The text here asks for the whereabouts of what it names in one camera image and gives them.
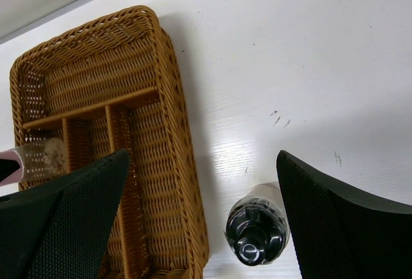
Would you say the brown wicker divided basket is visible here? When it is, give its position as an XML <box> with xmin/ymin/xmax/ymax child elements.
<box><xmin>10</xmin><ymin>5</ymin><xmax>209</xmax><ymax>278</ymax></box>

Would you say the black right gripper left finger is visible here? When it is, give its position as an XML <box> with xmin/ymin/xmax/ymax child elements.
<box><xmin>1</xmin><ymin>149</ymin><xmax>129</xmax><ymax>278</ymax></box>

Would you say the black cap clear bottle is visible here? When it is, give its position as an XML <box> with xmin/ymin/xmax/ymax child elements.
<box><xmin>225</xmin><ymin>182</ymin><xmax>290</xmax><ymax>267</ymax></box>

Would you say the pink cap spice bottle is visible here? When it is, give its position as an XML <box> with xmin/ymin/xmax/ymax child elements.
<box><xmin>1</xmin><ymin>137</ymin><xmax>68</xmax><ymax>186</ymax></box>

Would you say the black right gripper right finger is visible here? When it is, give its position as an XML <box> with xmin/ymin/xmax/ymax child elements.
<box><xmin>276</xmin><ymin>150</ymin><xmax>411</xmax><ymax>278</ymax></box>

